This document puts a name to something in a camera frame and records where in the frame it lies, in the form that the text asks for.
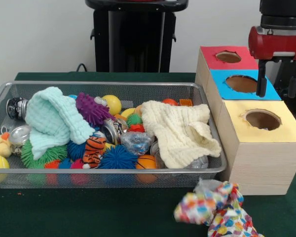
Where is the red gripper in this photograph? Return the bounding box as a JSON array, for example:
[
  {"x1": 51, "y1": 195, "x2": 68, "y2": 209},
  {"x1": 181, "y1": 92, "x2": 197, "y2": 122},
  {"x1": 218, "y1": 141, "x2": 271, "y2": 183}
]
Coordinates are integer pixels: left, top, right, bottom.
[{"x1": 248, "y1": 26, "x2": 296, "y2": 98}]

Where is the wooden box with three holes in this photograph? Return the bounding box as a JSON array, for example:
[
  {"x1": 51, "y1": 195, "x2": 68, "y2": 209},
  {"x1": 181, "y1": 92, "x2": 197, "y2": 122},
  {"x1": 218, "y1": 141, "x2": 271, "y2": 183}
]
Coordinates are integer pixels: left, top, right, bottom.
[{"x1": 194, "y1": 45, "x2": 296, "y2": 196}]

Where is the cream knitted cloth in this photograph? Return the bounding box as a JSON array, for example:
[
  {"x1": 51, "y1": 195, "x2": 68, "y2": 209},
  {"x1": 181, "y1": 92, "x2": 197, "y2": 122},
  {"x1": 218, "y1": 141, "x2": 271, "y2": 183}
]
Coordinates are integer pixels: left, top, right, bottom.
[{"x1": 140, "y1": 100, "x2": 222, "y2": 169}]

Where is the small orange basketball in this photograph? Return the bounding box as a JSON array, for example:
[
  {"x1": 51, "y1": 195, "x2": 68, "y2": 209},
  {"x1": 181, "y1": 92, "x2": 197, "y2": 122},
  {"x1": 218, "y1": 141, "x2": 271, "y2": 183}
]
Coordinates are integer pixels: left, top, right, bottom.
[{"x1": 135, "y1": 155, "x2": 158, "y2": 170}]

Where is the blue spiky ball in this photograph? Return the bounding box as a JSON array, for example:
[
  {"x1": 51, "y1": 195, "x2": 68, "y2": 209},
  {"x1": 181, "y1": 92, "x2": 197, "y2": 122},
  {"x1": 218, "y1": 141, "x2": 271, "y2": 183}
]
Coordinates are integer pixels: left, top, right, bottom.
[{"x1": 98, "y1": 145, "x2": 139, "y2": 170}]

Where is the purple spiky toy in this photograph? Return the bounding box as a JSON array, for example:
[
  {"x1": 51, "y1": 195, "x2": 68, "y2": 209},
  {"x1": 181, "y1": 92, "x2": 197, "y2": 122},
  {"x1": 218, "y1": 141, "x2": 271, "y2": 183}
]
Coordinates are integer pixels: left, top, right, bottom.
[{"x1": 75, "y1": 92, "x2": 115, "y2": 125}]

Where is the tiger plush toy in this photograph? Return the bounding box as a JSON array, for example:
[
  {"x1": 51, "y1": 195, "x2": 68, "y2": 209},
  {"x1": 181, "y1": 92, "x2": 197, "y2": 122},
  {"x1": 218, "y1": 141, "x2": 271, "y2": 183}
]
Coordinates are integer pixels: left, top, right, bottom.
[{"x1": 82, "y1": 136, "x2": 108, "y2": 169}]

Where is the mint green cloth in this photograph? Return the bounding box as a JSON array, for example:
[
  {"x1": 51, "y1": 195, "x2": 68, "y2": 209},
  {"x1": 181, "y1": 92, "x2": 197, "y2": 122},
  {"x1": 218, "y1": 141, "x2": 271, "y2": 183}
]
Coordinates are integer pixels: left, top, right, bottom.
[{"x1": 24, "y1": 86, "x2": 96, "y2": 160}]

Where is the green spiky ball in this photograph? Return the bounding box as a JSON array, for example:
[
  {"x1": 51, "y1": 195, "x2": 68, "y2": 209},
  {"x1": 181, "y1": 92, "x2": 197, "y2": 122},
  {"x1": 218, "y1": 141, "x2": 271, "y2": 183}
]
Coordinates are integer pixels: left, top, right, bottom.
[{"x1": 21, "y1": 138, "x2": 69, "y2": 169}]

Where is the yellow plush duck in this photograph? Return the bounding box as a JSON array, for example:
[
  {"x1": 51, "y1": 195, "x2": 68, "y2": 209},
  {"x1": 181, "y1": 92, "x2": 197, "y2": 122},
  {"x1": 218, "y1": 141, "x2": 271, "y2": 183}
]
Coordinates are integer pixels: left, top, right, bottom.
[{"x1": 0, "y1": 132, "x2": 12, "y2": 158}]

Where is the wire mesh bin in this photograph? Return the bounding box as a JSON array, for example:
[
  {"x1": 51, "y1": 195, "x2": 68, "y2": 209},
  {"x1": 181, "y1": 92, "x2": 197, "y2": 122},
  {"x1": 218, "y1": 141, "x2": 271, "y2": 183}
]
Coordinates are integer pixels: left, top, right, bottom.
[{"x1": 0, "y1": 80, "x2": 228, "y2": 190}]

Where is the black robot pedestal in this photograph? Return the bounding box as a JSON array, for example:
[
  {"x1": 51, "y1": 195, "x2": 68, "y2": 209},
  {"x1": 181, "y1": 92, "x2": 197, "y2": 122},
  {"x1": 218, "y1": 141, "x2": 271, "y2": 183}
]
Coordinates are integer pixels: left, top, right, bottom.
[{"x1": 85, "y1": 0, "x2": 189, "y2": 73}]

